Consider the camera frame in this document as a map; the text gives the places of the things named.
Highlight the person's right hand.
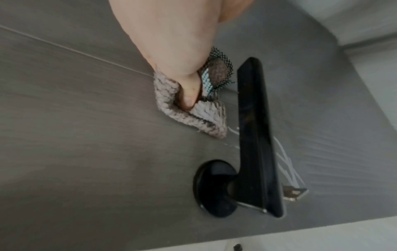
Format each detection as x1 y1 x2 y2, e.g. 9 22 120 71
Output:
108 0 255 111

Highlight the grey cleaning cloth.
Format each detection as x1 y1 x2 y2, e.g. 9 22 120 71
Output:
153 46 235 140

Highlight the dark grey door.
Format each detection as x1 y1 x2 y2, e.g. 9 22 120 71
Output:
0 0 397 251

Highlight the black door handle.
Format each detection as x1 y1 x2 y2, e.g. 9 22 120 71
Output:
193 56 285 219

